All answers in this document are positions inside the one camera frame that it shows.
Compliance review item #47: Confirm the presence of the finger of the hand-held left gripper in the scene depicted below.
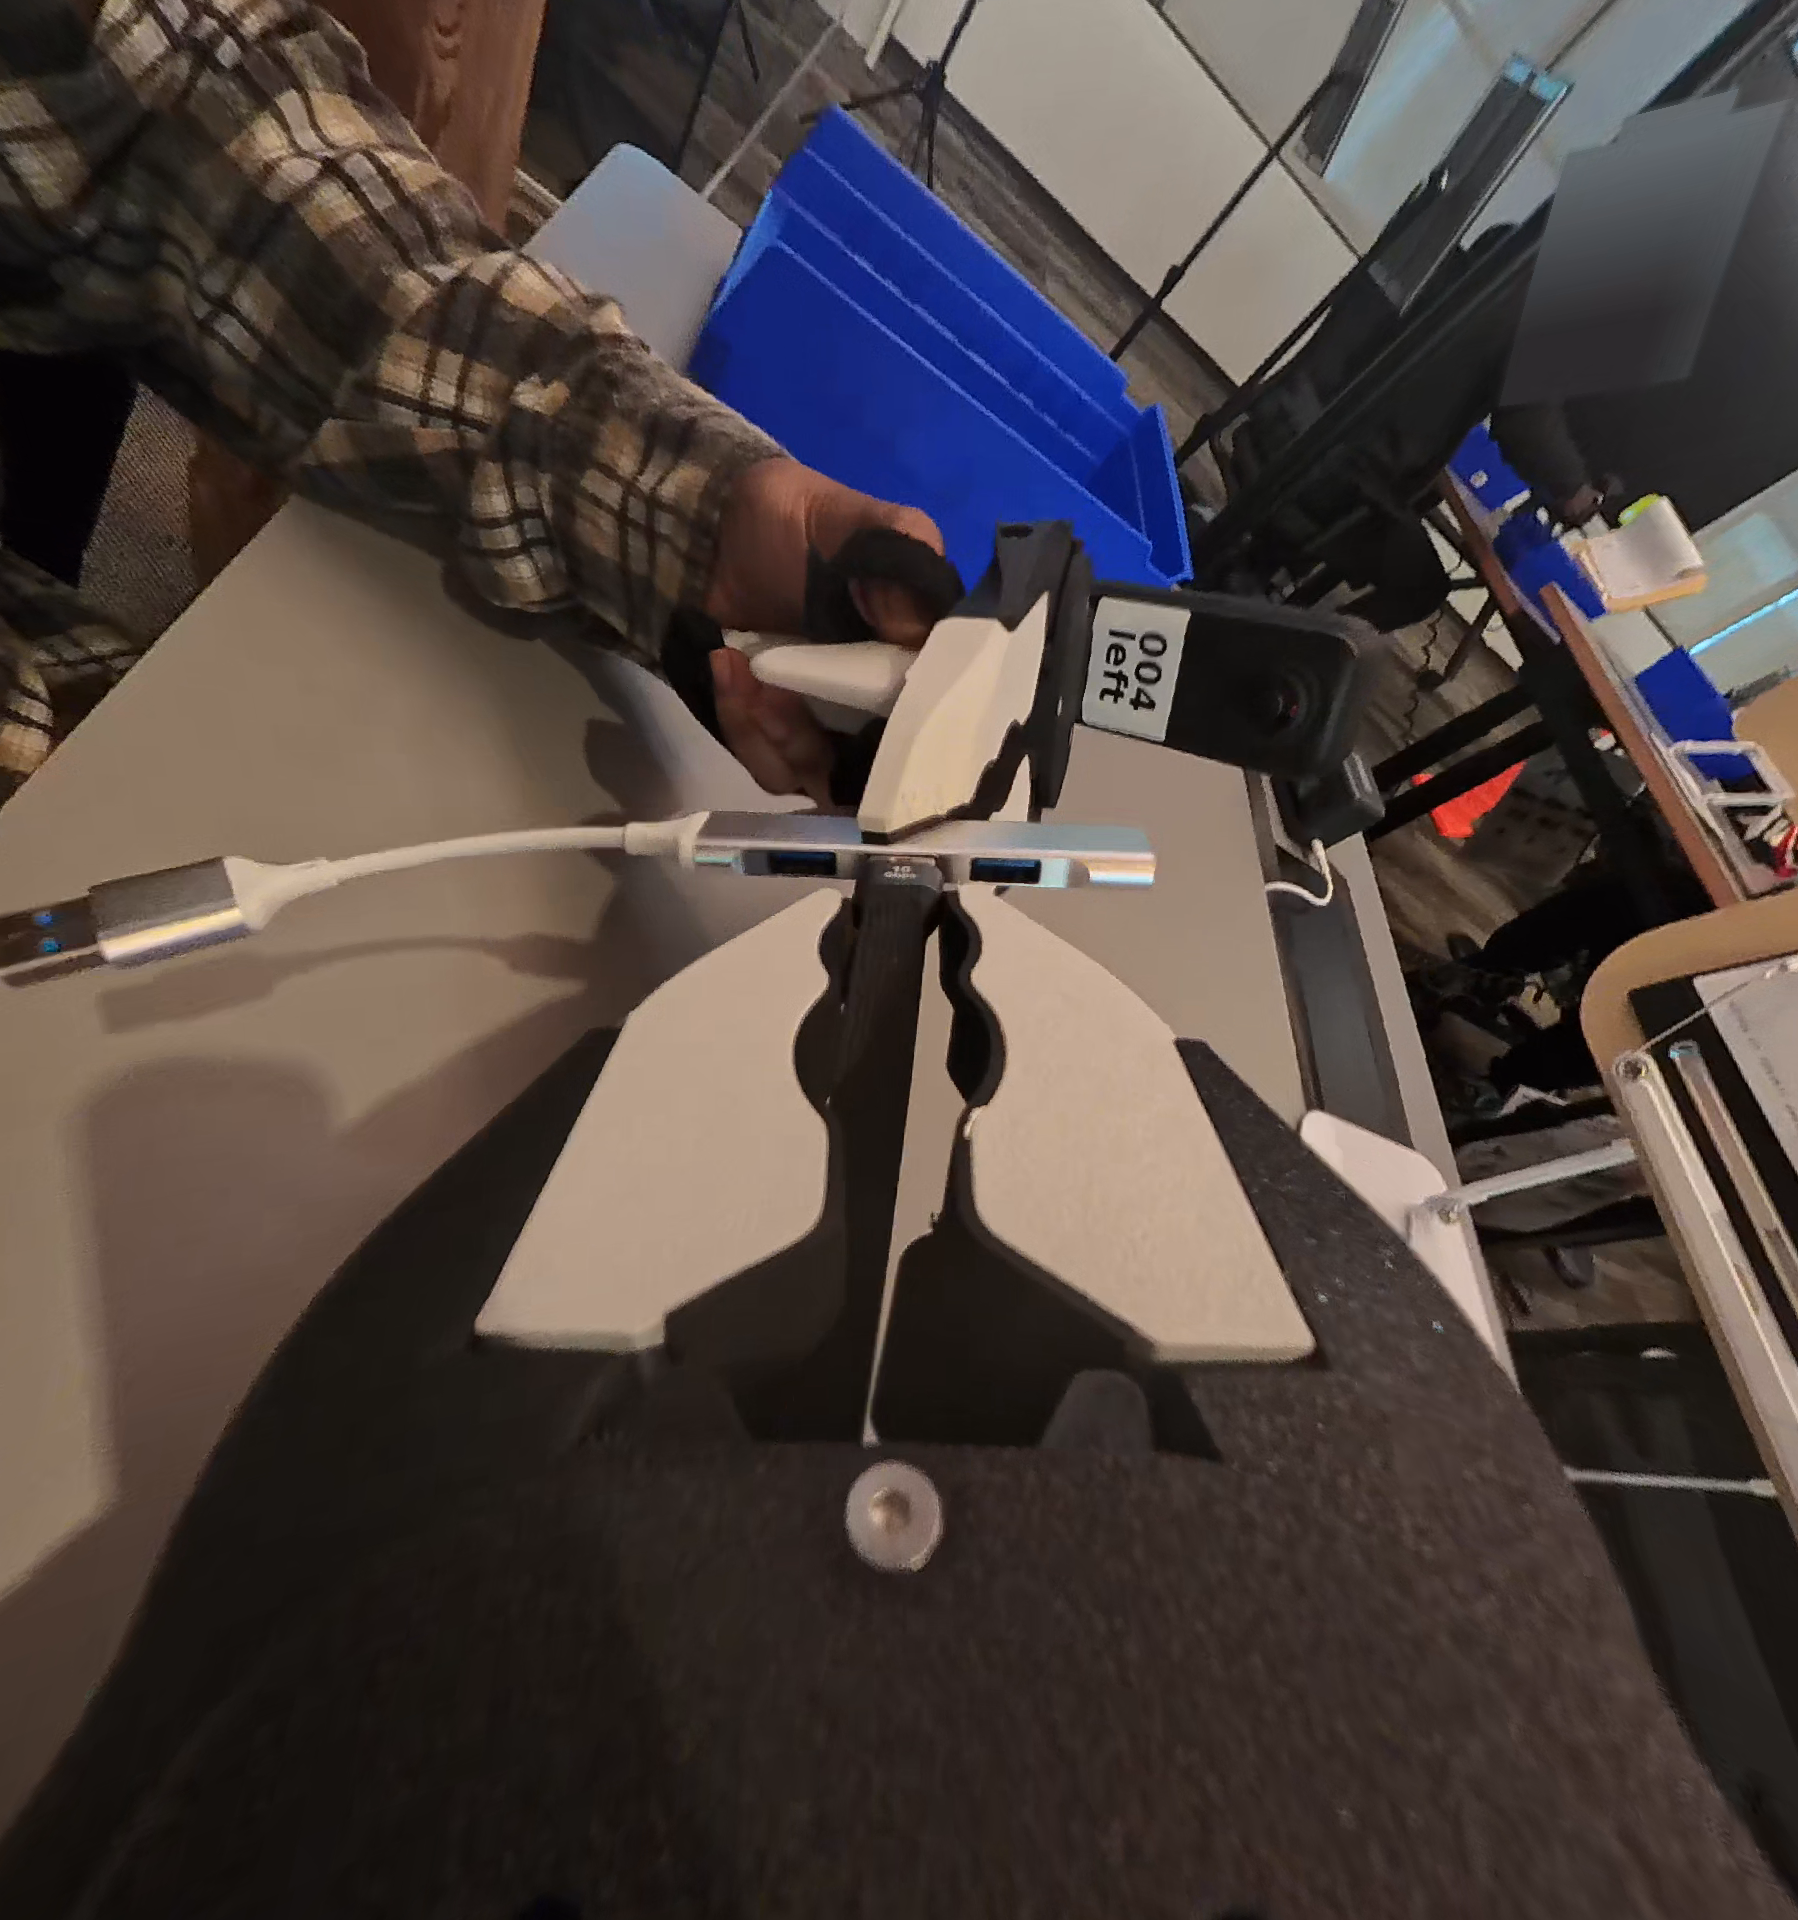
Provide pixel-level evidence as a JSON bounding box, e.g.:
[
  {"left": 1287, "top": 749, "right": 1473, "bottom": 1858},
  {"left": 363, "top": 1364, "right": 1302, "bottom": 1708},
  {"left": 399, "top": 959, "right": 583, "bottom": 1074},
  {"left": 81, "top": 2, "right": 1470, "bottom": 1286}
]
[{"left": 853, "top": 589, "right": 1066, "bottom": 847}]

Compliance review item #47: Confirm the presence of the small black device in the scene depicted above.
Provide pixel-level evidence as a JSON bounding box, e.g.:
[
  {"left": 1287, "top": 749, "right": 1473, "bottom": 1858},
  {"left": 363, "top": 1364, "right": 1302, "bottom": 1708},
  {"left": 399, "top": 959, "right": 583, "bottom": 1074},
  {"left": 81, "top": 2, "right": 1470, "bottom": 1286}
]
[{"left": 1270, "top": 751, "right": 1389, "bottom": 851}]

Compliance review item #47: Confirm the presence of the blue plastic bin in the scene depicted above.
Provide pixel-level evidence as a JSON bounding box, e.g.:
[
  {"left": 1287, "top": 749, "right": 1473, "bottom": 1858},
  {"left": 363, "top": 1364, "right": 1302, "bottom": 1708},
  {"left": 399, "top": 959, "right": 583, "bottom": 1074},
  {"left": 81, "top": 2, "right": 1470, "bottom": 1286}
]
[
  {"left": 688, "top": 106, "right": 1193, "bottom": 586},
  {"left": 1446, "top": 424, "right": 1589, "bottom": 603},
  {"left": 1634, "top": 649, "right": 1741, "bottom": 782}
]

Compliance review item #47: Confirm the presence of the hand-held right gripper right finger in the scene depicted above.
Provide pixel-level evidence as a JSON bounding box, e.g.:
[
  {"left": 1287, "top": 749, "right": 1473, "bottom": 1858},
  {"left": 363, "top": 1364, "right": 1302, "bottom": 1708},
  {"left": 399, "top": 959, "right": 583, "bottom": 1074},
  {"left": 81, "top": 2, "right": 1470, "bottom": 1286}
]
[{"left": 934, "top": 888, "right": 1317, "bottom": 1368}]

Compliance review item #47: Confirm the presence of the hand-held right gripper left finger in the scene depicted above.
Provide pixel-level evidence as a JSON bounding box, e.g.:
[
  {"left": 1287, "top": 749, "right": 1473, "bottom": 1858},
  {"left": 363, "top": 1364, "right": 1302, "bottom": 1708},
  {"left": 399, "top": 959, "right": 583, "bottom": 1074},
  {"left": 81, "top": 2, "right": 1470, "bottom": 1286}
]
[{"left": 474, "top": 888, "right": 858, "bottom": 1364}]

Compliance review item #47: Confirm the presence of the white document stand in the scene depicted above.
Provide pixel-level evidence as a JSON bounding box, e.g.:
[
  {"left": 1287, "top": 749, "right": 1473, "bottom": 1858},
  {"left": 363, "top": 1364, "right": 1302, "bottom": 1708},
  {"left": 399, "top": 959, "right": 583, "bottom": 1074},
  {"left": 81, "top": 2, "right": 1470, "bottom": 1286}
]
[{"left": 1301, "top": 1041, "right": 1798, "bottom": 1601}]

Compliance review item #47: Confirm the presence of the small clipboard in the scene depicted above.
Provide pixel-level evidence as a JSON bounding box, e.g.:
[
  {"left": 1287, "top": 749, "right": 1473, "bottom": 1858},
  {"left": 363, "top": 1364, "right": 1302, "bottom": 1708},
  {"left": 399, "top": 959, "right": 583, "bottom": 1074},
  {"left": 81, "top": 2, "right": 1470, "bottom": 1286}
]
[{"left": 1574, "top": 496, "right": 1708, "bottom": 610}]

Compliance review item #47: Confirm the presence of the wooden side table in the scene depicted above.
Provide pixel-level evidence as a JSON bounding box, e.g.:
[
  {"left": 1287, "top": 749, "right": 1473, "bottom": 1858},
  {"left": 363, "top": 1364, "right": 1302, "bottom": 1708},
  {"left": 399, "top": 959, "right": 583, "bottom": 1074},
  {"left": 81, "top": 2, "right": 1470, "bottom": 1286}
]
[{"left": 1437, "top": 466, "right": 1762, "bottom": 909}]

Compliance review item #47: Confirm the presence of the white wire rack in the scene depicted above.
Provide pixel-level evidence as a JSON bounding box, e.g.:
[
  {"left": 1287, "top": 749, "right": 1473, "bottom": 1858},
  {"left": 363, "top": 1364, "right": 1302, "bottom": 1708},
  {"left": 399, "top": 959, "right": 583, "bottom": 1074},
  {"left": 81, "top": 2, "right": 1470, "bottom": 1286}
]
[{"left": 1679, "top": 736, "right": 1798, "bottom": 842}]

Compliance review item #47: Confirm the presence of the person's left forearm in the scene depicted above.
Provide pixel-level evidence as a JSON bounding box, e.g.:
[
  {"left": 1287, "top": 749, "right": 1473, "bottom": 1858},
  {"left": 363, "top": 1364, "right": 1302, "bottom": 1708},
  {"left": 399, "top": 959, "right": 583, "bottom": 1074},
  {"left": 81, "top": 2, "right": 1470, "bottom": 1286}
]
[{"left": 0, "top": 0, "right": 787, "bottom": 670}]

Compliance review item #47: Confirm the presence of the person's left hand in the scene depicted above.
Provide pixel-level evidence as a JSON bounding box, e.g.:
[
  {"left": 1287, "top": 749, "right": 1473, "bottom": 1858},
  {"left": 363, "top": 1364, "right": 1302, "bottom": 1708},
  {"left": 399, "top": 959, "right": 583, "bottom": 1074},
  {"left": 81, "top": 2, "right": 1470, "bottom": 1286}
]
[{"left": 695, "top": 453, "right": 964, "bottom": 806}]

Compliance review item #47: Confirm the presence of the wooden clipboard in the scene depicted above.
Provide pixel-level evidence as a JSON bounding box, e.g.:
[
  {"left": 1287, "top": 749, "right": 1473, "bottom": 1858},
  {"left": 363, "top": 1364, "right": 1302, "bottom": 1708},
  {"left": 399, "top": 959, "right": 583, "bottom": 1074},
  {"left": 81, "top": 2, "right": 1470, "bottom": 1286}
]
[{"left": 1581, "top": 900, "right": 1798, "bottom": 1666}]

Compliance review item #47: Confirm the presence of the silver metal tube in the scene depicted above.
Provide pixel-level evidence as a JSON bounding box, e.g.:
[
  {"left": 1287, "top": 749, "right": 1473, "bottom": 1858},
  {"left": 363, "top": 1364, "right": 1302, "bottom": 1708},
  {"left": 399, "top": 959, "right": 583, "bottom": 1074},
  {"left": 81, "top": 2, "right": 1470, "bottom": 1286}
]
[{"left": 0, "top": 806, "right": 1159, "bottom": 991}]

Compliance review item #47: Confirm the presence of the orange floor marker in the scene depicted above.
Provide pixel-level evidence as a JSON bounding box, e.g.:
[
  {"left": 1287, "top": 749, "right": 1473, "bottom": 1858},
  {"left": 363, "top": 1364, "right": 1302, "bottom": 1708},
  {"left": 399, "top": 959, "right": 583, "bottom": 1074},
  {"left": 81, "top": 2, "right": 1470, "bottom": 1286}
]
[{"left": 1415, "top": 756, "right": 1524, "bottom": 842}]

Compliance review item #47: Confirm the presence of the printed instruction sheet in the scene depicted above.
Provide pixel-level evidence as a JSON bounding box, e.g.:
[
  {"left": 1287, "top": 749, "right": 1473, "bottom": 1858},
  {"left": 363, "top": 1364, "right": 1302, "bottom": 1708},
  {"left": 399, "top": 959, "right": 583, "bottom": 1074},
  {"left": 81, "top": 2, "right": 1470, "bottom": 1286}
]
[{"left": 1694, "top": 960, "right": 1798, "bottom": 1279}]

